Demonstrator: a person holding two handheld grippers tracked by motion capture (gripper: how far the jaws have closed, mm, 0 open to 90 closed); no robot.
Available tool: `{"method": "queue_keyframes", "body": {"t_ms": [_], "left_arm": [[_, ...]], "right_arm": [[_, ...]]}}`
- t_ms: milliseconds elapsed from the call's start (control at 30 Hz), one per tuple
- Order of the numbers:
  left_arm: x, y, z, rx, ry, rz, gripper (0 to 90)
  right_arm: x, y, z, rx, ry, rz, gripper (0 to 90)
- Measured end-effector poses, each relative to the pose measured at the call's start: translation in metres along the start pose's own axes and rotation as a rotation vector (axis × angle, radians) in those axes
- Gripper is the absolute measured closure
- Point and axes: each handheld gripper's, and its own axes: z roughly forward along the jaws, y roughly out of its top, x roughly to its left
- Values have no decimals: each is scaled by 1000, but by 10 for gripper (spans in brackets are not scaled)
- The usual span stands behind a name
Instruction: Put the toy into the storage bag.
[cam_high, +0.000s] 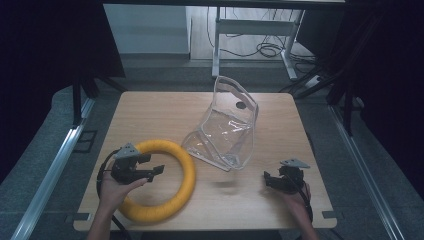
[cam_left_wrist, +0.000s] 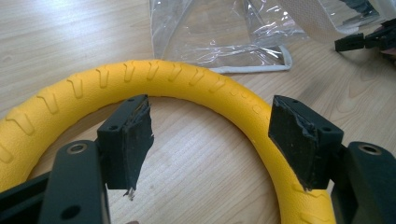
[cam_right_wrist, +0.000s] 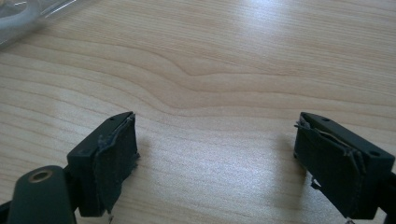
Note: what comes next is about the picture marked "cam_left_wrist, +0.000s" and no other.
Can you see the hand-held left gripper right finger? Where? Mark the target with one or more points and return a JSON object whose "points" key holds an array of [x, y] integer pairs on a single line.
{"points": [[303, 143]]}

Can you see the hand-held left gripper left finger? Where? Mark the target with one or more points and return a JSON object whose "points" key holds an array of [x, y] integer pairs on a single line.
{"points": [[124, 146]]}

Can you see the clear plastic bag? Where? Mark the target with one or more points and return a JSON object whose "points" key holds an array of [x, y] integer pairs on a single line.
{"points": [[224, 34]]}

